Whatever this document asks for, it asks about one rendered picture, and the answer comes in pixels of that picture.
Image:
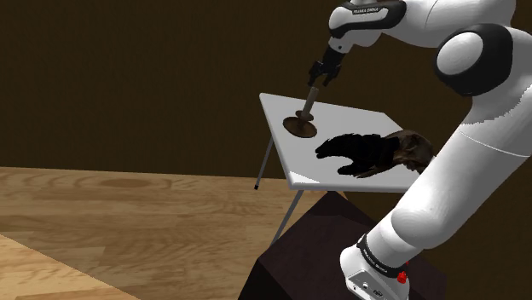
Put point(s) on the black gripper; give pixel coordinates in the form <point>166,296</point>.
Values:
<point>331,59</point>

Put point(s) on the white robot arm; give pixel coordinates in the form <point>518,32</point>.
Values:
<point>453,182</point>

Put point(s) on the white folding table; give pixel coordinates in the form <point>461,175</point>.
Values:
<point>345,120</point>

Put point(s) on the brown candlestick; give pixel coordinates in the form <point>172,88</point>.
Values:
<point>300,126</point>

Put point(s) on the dark brown animal figure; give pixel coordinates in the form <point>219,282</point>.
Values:
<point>409,147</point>

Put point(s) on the dark robot stand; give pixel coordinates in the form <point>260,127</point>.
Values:
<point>307,253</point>

